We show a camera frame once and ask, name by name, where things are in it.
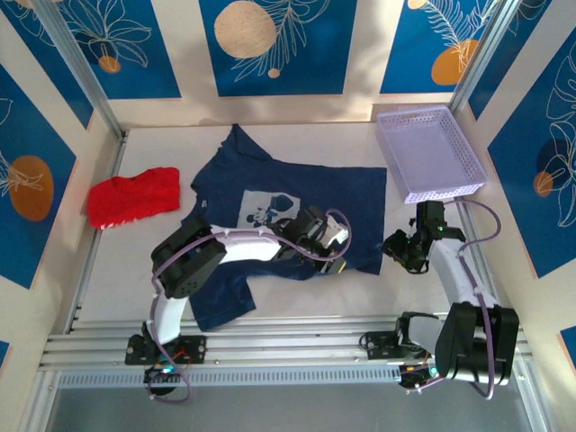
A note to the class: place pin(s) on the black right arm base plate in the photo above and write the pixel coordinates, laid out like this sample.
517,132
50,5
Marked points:
378,344

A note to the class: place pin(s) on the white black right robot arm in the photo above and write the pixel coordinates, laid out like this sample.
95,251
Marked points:
454,270

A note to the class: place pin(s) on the blue panel orange circle fern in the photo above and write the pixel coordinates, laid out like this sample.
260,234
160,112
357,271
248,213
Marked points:
405,45

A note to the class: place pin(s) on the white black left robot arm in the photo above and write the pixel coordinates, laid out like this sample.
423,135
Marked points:
243,245

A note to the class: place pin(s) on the lavender perforated plastic basket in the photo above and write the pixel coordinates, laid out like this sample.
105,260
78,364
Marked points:
432,144

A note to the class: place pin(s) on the aluminium side rail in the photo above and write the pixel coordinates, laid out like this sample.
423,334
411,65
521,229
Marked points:
118,153
489,270

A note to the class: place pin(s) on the aluminium corner post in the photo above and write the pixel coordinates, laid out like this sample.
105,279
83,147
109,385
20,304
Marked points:
477,54
81,67

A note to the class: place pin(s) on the blue panel small orange circle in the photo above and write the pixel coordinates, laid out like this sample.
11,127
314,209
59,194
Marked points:
157,67

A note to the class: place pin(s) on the red folded t-shirt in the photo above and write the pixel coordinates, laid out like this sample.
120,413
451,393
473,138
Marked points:
130,198

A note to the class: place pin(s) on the navy blue printed t-shirt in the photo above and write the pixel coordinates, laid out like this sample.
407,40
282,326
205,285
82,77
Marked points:
315,189

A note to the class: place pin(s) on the aluminium mounting rail frame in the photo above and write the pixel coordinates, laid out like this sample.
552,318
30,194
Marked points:
288,344

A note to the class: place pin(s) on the blue panel white line leaves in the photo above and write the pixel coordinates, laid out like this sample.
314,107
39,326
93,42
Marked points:
45,67
508,45

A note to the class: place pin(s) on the blue panel dark orange circles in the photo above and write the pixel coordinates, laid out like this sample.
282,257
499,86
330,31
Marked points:
517,202

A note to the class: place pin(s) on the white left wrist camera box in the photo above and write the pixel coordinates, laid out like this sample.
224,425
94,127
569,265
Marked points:
337,229

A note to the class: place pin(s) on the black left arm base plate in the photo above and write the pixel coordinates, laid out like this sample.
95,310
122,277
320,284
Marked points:
193,348

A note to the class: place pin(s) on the blue panel cream circle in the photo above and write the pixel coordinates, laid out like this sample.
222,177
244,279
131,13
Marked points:
315,67

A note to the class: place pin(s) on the blue panel orange oval flower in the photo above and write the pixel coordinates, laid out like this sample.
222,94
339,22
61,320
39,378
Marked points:
27,135

